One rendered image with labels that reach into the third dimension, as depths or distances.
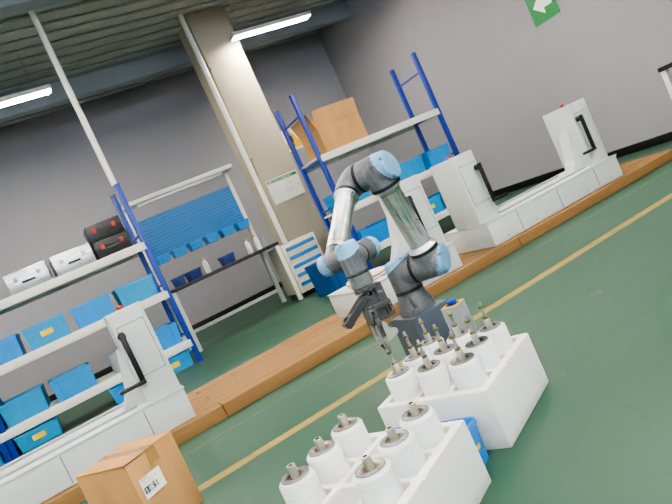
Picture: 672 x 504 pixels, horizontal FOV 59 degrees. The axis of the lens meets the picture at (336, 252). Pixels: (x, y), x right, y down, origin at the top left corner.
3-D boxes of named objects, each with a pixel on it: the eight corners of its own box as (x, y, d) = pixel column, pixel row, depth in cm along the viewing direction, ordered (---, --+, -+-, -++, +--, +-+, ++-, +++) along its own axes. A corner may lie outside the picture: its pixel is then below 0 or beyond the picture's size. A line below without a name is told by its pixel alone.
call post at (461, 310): (474, 386, 220) (440, 310, 218) (481, 378, 225) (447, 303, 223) (491, 383, 215) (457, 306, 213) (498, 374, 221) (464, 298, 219)
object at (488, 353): (502, 403, 178) (478, 349, 177) (479, 402, 186) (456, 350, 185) (521, 387, 184) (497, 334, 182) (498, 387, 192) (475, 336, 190)
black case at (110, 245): (96, 264, 611) (89, 249, 610) (129, 251, 626) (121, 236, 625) (99, 259, 573) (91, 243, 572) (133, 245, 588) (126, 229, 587)
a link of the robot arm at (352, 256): (360, 234, 189) (348, 241, 182) (374, 266, 189) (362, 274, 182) (340, 243, 193) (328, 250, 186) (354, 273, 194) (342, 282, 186)
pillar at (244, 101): (296, 289, 866) (177, 33, 841) (328, 273, 889) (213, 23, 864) (310, 287, 815) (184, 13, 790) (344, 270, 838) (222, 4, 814)
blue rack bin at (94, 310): (79, 329, 605) (70, 310, 604) (115, 312, 620) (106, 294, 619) (78, 330, 559) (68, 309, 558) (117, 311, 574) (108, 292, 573)
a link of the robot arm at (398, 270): (401, 287, 248) (388, 257, 247) (429, 277, 241) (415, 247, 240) (390, 296, 238) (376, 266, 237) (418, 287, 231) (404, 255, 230)
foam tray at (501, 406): (400, 458, 190) (376, 408, 188) (448, 398, 220) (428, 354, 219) (512, 448, 165) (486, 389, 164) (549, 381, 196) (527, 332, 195)
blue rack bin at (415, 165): (385, 189, 770) (378, 174, 768) (408, 178, 784) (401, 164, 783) (404, 180, 724) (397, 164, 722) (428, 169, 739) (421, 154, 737)
